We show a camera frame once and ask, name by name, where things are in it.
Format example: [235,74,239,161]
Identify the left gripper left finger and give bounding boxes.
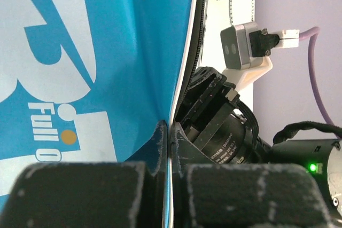
[1,120,168,227]

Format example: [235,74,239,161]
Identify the blue racket bag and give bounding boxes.
[1,0,203,227]

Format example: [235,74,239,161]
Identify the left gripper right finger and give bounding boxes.
[171,123,334,227]

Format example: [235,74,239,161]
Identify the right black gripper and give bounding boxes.
[175,67,259,164]

